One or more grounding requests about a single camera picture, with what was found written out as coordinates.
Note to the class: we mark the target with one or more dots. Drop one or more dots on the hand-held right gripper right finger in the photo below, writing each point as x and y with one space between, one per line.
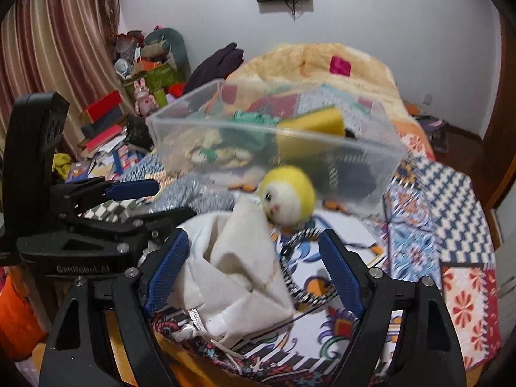
342 278

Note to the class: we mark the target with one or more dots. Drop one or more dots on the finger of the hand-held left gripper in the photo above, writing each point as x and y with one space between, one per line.
165 218
133 188

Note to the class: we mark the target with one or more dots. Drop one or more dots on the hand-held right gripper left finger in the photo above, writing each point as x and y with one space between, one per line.
169 270

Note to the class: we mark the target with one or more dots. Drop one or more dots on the clear plastic storage box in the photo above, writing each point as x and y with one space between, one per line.
181 137

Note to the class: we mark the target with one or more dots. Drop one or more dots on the black soft item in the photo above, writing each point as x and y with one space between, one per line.
358 177

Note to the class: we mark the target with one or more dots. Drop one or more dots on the yellow cloth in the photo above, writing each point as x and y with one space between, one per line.
61 165

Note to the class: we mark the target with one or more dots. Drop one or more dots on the silver grey cloth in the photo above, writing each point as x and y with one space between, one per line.
189 195

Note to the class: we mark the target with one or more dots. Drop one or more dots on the red book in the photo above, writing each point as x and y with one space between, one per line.
103 137

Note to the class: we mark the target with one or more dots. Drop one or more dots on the red box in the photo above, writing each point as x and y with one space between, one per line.
103 105

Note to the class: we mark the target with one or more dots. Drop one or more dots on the pink bunny toy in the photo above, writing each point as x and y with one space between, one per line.
144 96

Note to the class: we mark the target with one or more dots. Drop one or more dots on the yellow and white plush ball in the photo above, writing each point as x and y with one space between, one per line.
288 195

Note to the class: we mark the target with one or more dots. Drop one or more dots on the colourful patterned blanket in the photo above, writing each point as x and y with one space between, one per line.
435 217

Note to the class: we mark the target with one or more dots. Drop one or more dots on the green cardboard box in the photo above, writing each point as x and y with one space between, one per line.
155 77

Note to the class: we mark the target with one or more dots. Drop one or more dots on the striped pink curtain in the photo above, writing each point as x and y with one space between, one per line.
52 36

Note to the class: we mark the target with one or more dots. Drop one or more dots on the green cloth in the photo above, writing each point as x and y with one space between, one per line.
250 137

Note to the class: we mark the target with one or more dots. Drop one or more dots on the dark purple clothing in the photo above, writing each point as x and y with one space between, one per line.
217 66

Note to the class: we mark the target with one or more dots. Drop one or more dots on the green plush toy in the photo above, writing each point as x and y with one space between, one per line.
171 44

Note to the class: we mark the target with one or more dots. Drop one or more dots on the yellow sponge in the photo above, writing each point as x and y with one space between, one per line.
310 127

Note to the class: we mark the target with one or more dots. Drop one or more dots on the orange bag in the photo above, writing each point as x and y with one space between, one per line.
20 318

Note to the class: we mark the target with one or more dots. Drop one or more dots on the dark bag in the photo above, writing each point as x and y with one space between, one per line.
433 131

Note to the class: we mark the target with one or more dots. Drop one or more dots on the yellow fuzzy blanket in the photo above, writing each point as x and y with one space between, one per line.
290 60

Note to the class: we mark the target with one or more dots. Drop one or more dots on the pink square item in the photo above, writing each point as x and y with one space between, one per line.
340 65

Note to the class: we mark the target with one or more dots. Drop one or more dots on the wall socket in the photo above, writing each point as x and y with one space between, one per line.
427 99

